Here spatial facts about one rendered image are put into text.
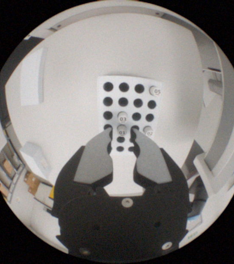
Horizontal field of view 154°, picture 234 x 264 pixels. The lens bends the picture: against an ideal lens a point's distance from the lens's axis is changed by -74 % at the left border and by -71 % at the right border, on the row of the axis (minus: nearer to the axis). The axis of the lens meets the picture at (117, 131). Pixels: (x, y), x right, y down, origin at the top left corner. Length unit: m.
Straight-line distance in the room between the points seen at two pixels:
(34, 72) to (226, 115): 0.35
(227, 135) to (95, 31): 0.27
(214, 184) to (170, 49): 0.25
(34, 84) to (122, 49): 0.18
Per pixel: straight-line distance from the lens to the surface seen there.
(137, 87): 0.15
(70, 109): 0.18
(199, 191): 0.66
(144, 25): 0.20
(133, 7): 0.26
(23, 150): 0.35
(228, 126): 0.18
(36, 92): 0.21
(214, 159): 0.20
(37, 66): 0.22
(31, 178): 4.31
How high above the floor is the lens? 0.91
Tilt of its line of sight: 59 degrees down
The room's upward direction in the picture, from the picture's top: 179 degrees counter-clockwise
